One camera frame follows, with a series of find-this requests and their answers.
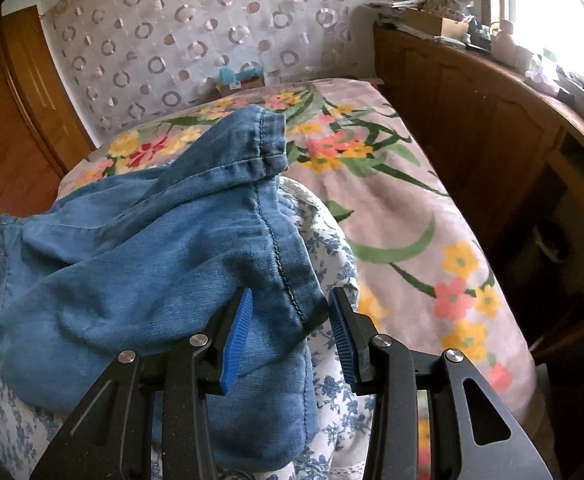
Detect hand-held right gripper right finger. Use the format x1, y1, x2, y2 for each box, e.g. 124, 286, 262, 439
328, 287, 555, 480

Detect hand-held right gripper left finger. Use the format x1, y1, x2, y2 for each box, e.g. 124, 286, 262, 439
30, 287, 255, 480

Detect blue denim pants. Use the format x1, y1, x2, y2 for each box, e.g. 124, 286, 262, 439
0, 105, 329, 468

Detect bed with floral sheet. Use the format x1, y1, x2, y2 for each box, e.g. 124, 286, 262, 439
0, 177, 387, 480

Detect pink floral blanket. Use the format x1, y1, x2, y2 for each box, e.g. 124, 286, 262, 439
56, 77, 540, 480

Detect wooden windowsill shelf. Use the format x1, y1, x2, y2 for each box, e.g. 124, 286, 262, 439
372, 25, 584, 361

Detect small brown box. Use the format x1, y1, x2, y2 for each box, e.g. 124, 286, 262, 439
216, 74, 265, 98

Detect light blue cloth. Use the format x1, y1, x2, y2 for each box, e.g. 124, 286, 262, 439
219, 66, 263, 86

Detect wooden wardrobe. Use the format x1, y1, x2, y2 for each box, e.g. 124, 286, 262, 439
0, 5, 97, 261

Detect lace cloth with circles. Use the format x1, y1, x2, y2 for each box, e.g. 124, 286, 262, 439
39, 0, 433, 136

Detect open cardboard box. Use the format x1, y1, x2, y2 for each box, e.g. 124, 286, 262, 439
404, 7, 470, 38

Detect stack of papers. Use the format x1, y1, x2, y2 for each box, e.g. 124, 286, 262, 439
364, 0, 425, 12

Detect window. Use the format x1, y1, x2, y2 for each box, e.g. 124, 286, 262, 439
477, 0, 584, 111

